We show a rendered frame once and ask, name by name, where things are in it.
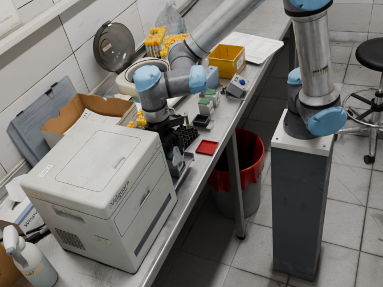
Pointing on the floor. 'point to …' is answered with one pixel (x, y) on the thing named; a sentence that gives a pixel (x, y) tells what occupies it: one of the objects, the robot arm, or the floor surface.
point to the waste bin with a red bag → (252, 155)
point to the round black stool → (367, 56)
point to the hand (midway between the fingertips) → (173, 159)
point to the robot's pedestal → (298, 209)
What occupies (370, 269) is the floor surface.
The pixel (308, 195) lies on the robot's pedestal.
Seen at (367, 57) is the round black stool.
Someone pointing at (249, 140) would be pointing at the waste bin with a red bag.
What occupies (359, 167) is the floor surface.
